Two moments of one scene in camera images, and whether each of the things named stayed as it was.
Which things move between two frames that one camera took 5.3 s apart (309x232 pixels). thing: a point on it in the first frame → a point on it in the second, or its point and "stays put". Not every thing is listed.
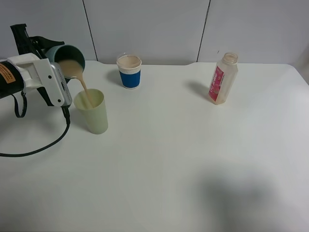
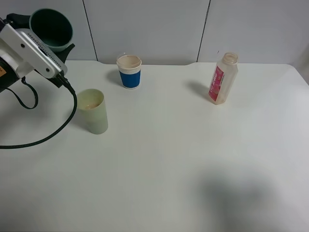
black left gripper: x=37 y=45 → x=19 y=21
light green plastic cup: x=91 y=102 stays put
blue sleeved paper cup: x=129 y=67 stays put
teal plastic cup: x=70 y=58 → x=52 y=27
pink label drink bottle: x=224 y=77 stays put
